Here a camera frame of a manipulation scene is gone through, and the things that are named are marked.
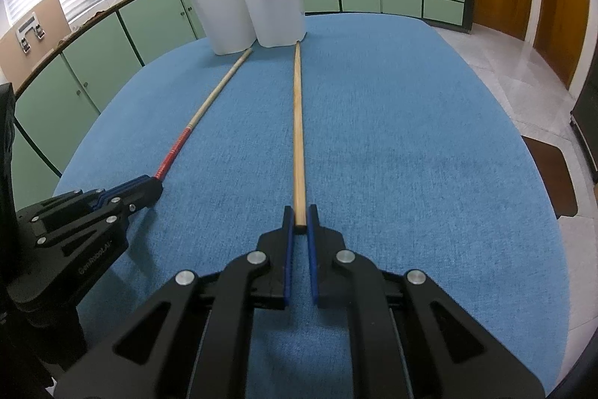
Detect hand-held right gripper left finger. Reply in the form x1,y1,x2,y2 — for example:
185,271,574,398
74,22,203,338
53,205,296,399

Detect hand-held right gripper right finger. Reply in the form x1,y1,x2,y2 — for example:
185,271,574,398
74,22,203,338
306,205,545,399

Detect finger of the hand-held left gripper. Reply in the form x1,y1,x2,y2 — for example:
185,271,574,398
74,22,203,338
34,198,137,248
16,176,164,224

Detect red handled wooden chopstick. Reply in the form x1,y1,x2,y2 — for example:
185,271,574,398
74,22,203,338
153,48,254,183

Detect plain wooden chopstick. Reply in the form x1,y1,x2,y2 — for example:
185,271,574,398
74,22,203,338
292,41,309,228

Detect white double utensil holder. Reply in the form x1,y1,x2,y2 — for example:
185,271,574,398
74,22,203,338
185,0,307,55

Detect blue table mat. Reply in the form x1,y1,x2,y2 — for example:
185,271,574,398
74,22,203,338
51,13,573,399

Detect brown cardboard board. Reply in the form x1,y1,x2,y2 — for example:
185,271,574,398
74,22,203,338
0,0,71,89

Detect green base cabinets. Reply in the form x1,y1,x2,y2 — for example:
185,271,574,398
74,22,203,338
0,0,478,181

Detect brown wooden stool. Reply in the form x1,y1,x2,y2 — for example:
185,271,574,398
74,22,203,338
520,134,580,220

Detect white bracket device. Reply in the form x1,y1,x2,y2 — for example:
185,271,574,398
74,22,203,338
16,16,46,54

